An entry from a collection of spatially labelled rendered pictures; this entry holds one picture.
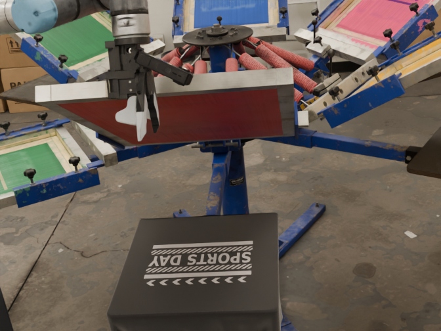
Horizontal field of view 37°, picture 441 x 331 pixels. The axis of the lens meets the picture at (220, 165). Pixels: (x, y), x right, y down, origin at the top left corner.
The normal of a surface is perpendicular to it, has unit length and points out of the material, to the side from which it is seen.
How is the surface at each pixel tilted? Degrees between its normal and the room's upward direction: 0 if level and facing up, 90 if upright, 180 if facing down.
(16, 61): 91
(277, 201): 0
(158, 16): 90
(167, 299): 0
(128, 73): 73
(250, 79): 58
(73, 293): 0
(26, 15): 90
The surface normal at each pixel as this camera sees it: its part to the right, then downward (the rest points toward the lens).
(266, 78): -0.11, -0.10
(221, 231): -0.10, -0.90
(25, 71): -0.07, 0.43
